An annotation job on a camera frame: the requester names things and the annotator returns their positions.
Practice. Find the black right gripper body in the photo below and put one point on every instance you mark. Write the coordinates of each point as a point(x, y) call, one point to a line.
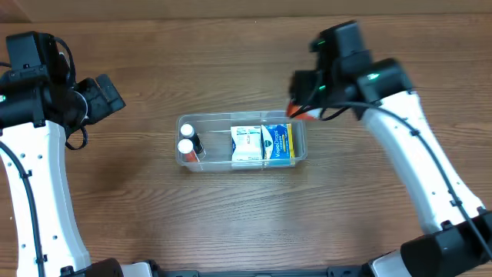
point(301, 87)

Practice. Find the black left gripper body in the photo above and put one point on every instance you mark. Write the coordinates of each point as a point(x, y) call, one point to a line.
point(106, 94)

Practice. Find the red sachet packet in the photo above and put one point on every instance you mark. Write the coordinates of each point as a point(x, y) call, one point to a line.
point(307, 114)

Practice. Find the blue Vicks VapoDrops packet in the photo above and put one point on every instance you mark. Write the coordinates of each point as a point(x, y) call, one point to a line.
point(278, 144)

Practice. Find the white bandage box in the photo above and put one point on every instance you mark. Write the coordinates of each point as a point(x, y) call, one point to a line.
point(247, 149)

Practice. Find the dark bottle white cap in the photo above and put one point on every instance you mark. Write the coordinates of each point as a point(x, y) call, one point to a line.
point(187, 131)

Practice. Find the orange tube white cap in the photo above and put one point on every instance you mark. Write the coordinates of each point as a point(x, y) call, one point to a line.
point(186, 149)

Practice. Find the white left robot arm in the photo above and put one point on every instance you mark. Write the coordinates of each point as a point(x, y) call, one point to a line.
point(42, 104)

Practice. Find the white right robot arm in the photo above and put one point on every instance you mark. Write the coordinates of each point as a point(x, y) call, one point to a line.
point(456, 226)

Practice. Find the clear plastic container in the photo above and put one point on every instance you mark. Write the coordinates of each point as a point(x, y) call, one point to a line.
point(226, 141)

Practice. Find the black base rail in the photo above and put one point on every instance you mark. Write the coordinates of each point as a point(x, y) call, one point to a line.
point(269, 272)

